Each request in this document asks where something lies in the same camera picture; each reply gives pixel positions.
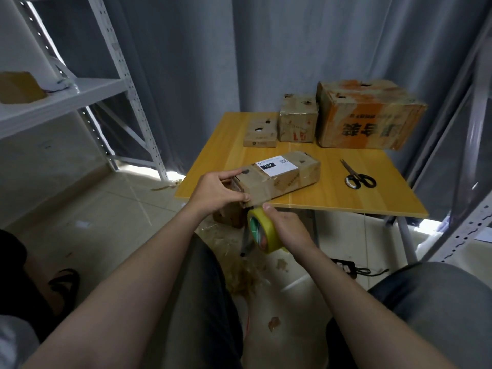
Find person's right hand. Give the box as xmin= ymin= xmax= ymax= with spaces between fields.
xmin=261 ymin=202 xmax=318 ymax=263

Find person's left hand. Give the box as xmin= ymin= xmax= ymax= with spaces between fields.
xmin=187 ymin=167 xmax=253 ymax=220

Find plain brown cardboard box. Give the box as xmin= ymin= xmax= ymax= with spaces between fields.
xmin=212 ymin=201 xmax=249 ymax=229

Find yellow tape roll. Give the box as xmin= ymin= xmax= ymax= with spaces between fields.
xmin=245 ymin=207 xmax=286 ymax=255

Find long white-labelled cardboard box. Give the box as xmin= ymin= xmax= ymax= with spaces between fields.
xmin=230 ymin=150 xmax=322 ymax=209

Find small cardboard box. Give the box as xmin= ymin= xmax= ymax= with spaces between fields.
xmin=243 ymin=113 xmax=280 ymax=148

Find black-handled scissors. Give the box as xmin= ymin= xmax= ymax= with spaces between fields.
xmin=338 ymin=156 xmax=378 ymax=191

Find medium brown cardboard box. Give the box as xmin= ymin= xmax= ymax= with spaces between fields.
xmin=277 ymin=93 xmax=321 ymax=145

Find large orange print cardboard box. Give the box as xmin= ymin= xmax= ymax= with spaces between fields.
xmin=315 ymin=78 xmax=429 ymax=151

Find person's right forearm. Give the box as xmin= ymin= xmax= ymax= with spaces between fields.
xmin=288 ymin=242 xmax=452 ymax=369

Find person's left forearm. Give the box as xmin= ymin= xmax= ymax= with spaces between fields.
xmin=22 ymin=203 xmax=210 ymax=369

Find tape scraps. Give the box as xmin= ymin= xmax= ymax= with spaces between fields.
xmin=194 ymin=217 xmax=269 ymax=298

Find person's right leg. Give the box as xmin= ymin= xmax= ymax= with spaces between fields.
xmin=326 ymin=260 xmax=492 ymax=369

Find black power adapter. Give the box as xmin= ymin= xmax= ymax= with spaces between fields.
xmin=330 ymin=256 xmax=359 ymax=280

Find yellow wooden table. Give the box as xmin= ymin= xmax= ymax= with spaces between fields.
xmin=174 ymin=110 xmax=431 ymax=262

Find grey curtain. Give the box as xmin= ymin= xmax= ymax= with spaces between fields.
xmin=31 ymin=0 xmax=492 ymax=181

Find black sandal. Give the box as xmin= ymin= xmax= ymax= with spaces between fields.
xmin=47 ymin=267 xmax=83 ymax=314

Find grey metal shelf unit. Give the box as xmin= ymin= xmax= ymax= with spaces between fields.
xmin=395 ymin=7 xmax=492 ymax=266
xmin=0 ymin=0 xmax=171 ymax=183

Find black adapter cable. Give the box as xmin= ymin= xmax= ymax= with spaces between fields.
xmin=356 ymin=265 xmax=392 ymax=277

